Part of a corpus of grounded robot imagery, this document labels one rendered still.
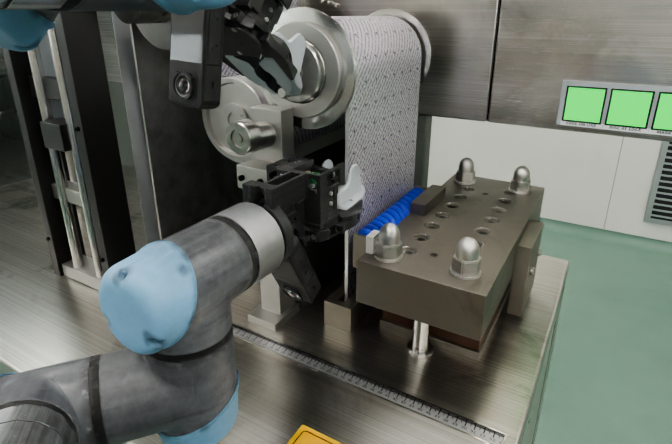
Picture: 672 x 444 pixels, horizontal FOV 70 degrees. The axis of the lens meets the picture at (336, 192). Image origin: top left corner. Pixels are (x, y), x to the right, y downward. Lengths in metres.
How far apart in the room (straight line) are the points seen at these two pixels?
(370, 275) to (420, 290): 0.07
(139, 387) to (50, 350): 0.33
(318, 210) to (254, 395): 0.24
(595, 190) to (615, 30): 2.53
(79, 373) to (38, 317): 0.39
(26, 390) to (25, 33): 0.26
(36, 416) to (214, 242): 0.17
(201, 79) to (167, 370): 0.25
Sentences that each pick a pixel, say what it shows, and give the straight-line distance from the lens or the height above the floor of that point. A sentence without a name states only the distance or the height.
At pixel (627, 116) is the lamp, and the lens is 0.84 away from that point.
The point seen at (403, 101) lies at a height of 1.19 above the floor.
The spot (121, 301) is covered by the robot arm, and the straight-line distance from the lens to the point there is 0.39.
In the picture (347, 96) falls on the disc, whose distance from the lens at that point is 0.59.
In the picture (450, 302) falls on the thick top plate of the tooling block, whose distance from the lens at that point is 0.57.
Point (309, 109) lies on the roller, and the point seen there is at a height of 1.20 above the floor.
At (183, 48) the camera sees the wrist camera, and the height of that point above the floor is 1.29.
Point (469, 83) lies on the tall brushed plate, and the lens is 0.87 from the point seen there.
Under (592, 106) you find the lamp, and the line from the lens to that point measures 0.84.
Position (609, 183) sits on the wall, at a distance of 3.31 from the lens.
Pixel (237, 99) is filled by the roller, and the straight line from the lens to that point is 0.70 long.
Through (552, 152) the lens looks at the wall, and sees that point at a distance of 3.28.
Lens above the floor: 1.32
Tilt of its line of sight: 21 degrees down
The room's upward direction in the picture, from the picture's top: straight up
